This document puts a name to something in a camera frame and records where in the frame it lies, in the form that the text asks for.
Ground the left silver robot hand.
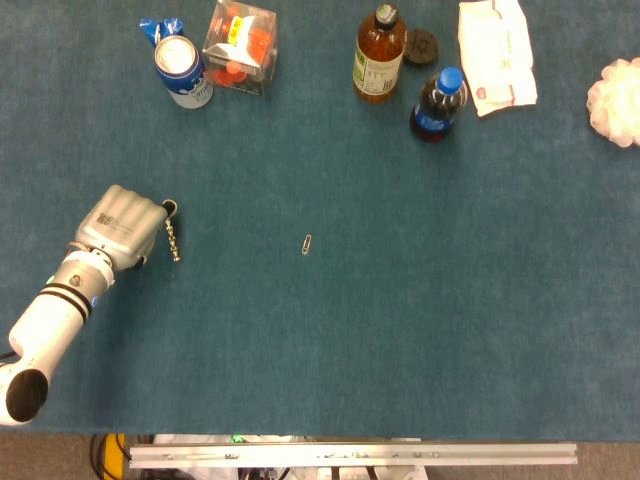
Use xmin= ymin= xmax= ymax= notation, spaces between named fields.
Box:
xmin=73 ymin=184 xmax=181 ymax=271

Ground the silver bead chain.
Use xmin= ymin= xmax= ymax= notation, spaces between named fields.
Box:
xmin=160 ymin=213 xmax=184 ymax=263

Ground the blue and white drink can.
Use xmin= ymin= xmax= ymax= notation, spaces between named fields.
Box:
xmin=153 ymin=34 xmax=215 ymax=110

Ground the blue snack bag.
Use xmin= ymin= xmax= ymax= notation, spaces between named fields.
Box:
xmin=139 ymin=17 xmax=186 ymax=50

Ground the clear box with orange toys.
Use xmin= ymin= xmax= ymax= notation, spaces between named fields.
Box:
xmin=202 ymin=0 xmax=279 ymax=98

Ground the amber tea bottle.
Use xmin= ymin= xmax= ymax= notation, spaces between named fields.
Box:
xmin=352 ymin=3 xmax=408 ymax=105

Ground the cola bottle with blue cap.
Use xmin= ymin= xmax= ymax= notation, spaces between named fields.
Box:
xmin=409 ymin=66 xmax=469 ymax=144

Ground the black round puck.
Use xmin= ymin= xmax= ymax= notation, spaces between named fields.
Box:
xmin=402 ymin=28 xmax=441 ymax=67

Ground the white crumpled paper bag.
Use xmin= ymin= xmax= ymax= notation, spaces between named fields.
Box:
xmin=457 ymin=0 xmax=539 ymax=119

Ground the white mesh bath pouf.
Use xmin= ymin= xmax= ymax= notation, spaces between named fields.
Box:
xmin=586 ymin=57 xmax=640 ymax=148

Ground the aluminium extrusion rail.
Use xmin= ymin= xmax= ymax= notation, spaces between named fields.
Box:
xmin=128 ymin=442 xmax=579 ymax=469

